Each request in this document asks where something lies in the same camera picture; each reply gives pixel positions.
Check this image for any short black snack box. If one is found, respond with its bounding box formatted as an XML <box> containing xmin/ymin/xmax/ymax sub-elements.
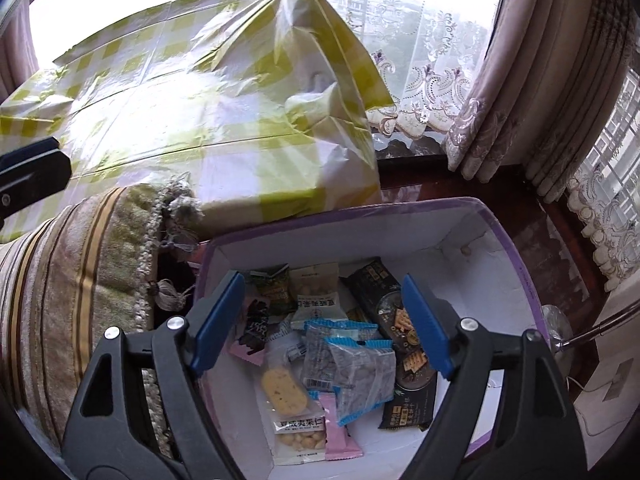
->
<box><xmin>378</xmin><ymin>382</ymin><xmax>438</xmax><ymax>432</ymax></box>

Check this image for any pink-edged dark snack packet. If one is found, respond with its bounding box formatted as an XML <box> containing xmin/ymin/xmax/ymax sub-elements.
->
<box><xmin>229</xmin><ymin>297</ymin><xmax>273</xmax><ymax>366</ymax></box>

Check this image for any clear packet yellow cookie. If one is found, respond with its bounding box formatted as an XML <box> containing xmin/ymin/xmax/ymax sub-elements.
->
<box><xmin>260</xmin><ymin>347</ymin><xmax>328</xmax><ymax>467</ymax></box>

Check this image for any purple cardboard box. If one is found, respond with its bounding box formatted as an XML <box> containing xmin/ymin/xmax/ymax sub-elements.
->
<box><xmin>192</xmin><ymin>196</ymin><xmax>543</xmax><ymax>480</ymax></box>

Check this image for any short lace window curtain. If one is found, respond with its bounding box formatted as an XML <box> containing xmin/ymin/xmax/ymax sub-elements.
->
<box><xmin>565</xmin><ymin>75</ymin><xmax>640</xmax><ymax>291</ymax></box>

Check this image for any dark wooden windowsill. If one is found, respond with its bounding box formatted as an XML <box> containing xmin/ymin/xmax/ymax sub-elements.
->
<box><xmin>372</xmin><ymin>130</ymin><xmax>616</xmax><ymax>311</ymax></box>

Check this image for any brown patterned curtain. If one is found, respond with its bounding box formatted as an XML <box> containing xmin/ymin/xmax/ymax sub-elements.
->
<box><xmin>445</xmin><ymin>0</ymin><xmax>626</xmax><ymax>186</ymax></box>

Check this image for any yellow checkered tablecloth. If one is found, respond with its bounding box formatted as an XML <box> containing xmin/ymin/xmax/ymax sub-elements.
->
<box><xmin>0</xmin><ymin>0</ymin><xmax>396</xmax><ymax>241</ymax></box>

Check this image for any white packet of pale balls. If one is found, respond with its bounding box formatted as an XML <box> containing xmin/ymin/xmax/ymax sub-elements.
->
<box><xmin>289</xmin><ymin>262</ymin><xmax>348</xmax><ymax>330</ymax></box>

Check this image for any striped tasselled cushion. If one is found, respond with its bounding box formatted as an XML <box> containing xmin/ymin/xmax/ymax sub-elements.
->
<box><xmin>0</xmin><ymin>182</ymin><xmax>206</xmax><ymax>461</ymax></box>

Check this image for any plain pink snack packet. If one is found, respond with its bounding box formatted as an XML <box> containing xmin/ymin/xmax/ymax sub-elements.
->
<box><xmin>317</xmin><ymin>391</ymin><xmax>365</xmax><ymax>462</ymax></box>

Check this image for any long black cracker box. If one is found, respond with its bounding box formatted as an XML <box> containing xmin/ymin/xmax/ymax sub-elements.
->
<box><xmin>344</xmin><ymin>258</ymin><xmax>436</xmax><ymax>391</ymax></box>

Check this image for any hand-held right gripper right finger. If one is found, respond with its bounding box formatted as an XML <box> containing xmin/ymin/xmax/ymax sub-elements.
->
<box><xmin>401</xmin><ymin>273</ymin><xmax>601</xmax><ymax>480</ymax></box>

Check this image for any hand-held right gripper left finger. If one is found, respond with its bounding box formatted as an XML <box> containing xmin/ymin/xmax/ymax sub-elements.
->
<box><xmin>60</xmin><ymin>270</ymin><xmax>246</xmax><ymax>480</ymax></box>

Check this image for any white lace curtain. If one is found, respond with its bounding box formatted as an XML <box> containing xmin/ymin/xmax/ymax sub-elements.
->
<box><xmin>260</xmin><ymin>0</ymin><xmax>506</xmax><ymax>138</ymax></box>

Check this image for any white cable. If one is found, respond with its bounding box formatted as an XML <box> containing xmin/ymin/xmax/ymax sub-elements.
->
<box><xmin>567</xmin><ymin>375</ymin><xmax>640</xmax><ymax>438</ymax></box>

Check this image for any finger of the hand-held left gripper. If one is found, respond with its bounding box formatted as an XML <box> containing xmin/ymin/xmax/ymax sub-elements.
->
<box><xmin>0</xmin><ymin>137</ymin><xmax>72</xmax><ymax>221</ymax></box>

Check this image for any metal floor lamp stand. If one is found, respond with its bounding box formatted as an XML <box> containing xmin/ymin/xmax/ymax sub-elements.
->
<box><xmin>542</xmin><ymin>304</ymin><xmax>640</xmax><ymax>356</ymax></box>

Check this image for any floor socket plate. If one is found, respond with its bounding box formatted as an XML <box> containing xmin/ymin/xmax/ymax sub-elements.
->
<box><xmin>602</xmin><ymin>360</ymin><xmax>633</xmax><ymax>401</ymax></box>

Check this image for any clear grey snack packet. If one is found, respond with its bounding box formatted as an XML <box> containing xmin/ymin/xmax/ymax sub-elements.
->
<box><xmin>302</xmin><ymin>319</ymin><xmax>382</xmax><ymax>392</ymax></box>

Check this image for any brown side curtain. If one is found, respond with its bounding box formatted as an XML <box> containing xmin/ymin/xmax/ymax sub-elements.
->
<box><xmin>0</xmin><ymin>0</ymin><xmax>41</xmax><ymax>98</ymax></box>

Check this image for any small blue white packet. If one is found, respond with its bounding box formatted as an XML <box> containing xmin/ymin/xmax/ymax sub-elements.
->
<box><xmin>280</xmin><ymin>321</ymin><xmax>308</xmax><ymax>362</ymax></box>

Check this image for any green snack packet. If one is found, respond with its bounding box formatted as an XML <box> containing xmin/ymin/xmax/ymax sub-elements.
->
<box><xmin>249</xmin><ymin>265</ymin><xmax>296</xmax><ymax>317</ymax></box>

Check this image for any clear blue-edged snack packet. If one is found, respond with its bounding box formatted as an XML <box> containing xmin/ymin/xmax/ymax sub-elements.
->
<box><xmin>325</xmin><ymin>337</ymin><xmax>397</xmax><ymax>427</ymax></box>

